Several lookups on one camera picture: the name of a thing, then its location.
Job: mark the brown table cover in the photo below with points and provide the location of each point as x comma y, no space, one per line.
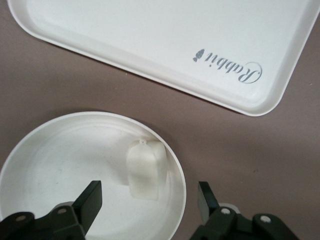
62,85

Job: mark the white round plate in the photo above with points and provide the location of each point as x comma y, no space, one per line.
62,160

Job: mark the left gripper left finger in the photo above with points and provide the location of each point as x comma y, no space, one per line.
65,222

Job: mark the cream rabbit print tray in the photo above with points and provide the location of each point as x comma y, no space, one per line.
150,32

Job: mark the white steamed bun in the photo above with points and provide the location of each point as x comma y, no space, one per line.
143,170

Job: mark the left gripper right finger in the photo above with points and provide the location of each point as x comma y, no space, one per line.
232,227

